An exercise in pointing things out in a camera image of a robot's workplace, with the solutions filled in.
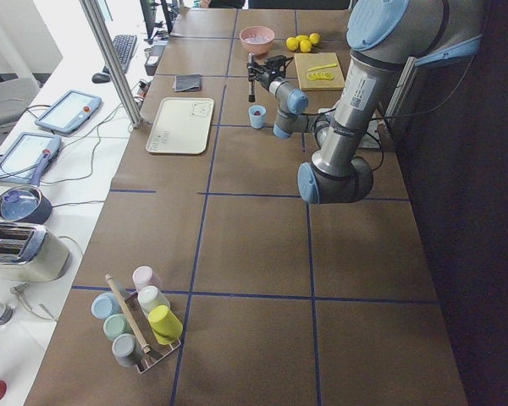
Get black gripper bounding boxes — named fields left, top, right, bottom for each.
left=246, top=62, right=284, bottom=90

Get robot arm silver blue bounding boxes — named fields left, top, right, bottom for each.
left=246, top=1, right=489, bottom=204

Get pink bowl of ice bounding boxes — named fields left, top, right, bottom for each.
left=240, top=26, right=275, bottom=56

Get light blue cup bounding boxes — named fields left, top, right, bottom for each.
left=248, top=105, right=266, bottom=129

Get pink cup on rack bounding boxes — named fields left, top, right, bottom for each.
left=132, top=266, right=163, bottom=291

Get white cup on rack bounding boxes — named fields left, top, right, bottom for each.
left=137, top=285, right=171, bottom=317

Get yellow cup on rack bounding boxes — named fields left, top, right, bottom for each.
left=148, top=304, right=183, bottom=345

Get blue cup on rack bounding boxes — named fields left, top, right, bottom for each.
left=91, top=292, right=122, bottom=320

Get green cup on rack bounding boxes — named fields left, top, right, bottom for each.
left=102, top=313, right=132, bottom=342

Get grey cup on rack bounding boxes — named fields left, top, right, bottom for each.
left=112, top=333, right=143, bottom=367

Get yellow lemon one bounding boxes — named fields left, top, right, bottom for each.
left=285, top=37, right=300, bottom=52

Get yellow lemon two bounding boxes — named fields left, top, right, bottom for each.
left=298, top=39, right=312, bottom=53

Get bamboo cutting board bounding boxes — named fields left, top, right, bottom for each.
left=294, top=52, right=345, bottom=91

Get yellow lemon slices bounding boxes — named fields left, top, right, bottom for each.
left=306, top=72, right=334, bottom=81

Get yellow lemon four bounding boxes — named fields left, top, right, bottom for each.
left=308, top=33, right=321, bottom=46

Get grey folded cloth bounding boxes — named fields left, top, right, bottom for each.
left=173, top=74, right=202, bottom=92

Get yellow plastic knife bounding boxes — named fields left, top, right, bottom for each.
left=307, top=63, right=337, bottom=72

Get cream bear tray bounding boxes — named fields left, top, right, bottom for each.
left=146, top=97, right=214, bottom=155

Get black box white label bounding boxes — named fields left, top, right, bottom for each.
left=145, top=41, right=168, bottom=76

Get black keyboard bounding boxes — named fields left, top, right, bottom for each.
left=113, top=34, right=137, bottom=73

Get black computer mouse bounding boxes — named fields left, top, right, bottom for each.
left=91, top=72, right=111, bottom=84

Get far teach pendant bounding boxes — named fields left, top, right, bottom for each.
left=35, top=90, right=102, bottom=135

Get teach pendant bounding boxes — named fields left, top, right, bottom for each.
left=0, top=133, right=62, bottom=184
left=35, top=90, right=102, bottom=135

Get near teach pendant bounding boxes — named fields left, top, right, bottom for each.
left=0, top=133, right=62, bottom=184

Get blue pot with lid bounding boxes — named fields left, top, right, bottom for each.
left=0, top=149, right=52, bottom=224

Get cream toaster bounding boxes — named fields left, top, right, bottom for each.
left=0, top=222, right=69, bottom=282

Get black camera mount wrist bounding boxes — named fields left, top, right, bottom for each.
left=265, top=55, right=294, bottom=78

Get aluminium frame post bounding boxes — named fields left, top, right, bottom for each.
left=80, top=0, right=143, bottom=129

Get black cable wrist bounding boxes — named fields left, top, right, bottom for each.
left=302, top=58, right=475, bottom=170

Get white wire cup rack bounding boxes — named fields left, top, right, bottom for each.
left=125, top=292, right=182, bottom=374

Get wooden rack handle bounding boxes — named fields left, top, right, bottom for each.
left=105, top=274, right=151, bottom=354

